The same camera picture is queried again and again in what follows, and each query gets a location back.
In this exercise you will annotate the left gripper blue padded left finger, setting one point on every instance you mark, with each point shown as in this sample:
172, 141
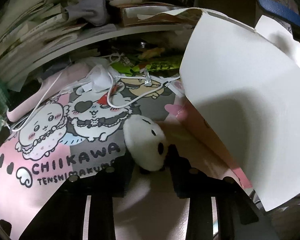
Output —
112, 181

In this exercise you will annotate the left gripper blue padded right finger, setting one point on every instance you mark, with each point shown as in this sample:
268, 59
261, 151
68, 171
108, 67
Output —
189, 181

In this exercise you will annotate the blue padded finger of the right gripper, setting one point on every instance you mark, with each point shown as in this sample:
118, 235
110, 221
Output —
280, 11

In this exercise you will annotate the white panda plush toy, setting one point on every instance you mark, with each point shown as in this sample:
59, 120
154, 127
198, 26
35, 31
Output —
146, 142

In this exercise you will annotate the white cardboard box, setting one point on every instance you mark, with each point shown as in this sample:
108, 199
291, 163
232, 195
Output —
245, 82

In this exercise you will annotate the pink Chiikawa desk mat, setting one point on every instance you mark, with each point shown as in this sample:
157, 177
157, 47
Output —
150, 210

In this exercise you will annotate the pink hairbrush black bristles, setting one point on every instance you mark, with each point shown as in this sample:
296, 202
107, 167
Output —
50, 87

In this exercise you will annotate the brown wooden box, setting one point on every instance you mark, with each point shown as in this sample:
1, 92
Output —
147, 14

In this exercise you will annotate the white shelf board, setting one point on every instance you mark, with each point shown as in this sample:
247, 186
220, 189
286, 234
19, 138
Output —
37, 60

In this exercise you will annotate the stack of books and papers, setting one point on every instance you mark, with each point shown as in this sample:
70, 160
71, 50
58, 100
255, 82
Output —
29, 29

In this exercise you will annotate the purple grey cloth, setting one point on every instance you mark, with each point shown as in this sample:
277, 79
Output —
93, 11

